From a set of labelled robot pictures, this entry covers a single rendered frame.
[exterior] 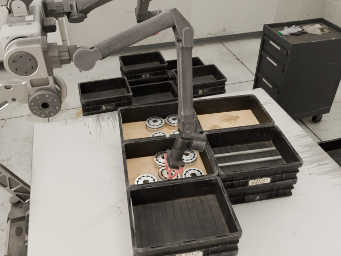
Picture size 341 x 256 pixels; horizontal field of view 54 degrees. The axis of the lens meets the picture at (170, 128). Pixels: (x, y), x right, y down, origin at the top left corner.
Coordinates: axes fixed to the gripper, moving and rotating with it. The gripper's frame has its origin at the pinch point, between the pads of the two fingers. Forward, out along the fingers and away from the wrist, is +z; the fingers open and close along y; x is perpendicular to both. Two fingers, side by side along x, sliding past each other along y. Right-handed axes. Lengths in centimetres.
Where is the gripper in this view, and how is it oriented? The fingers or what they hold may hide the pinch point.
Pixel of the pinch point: (169, 172)
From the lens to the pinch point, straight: 152.2
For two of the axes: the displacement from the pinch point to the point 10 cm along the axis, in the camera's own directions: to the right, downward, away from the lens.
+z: -3.1, 8.2, 4.8
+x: -9.3, -1.5, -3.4
